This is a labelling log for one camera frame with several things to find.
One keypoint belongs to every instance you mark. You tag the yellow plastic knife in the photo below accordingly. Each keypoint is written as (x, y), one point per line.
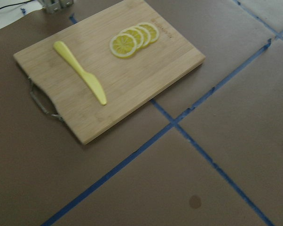
(90, 80)

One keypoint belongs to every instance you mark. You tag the front lemon slice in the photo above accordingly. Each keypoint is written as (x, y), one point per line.
(123, 45)

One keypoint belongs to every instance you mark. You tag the aluminium frame post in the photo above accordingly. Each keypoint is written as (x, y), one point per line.
(52, 6)

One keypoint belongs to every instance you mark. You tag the lemon slice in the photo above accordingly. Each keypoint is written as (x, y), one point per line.
(146, 35)
(123, 45)
(137, 34)
(154, 33)

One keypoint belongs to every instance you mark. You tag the wooden cutting board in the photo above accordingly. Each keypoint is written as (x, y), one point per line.
(128, 83)

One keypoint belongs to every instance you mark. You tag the back lemon slice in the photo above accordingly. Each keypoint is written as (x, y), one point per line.
(154, 33)

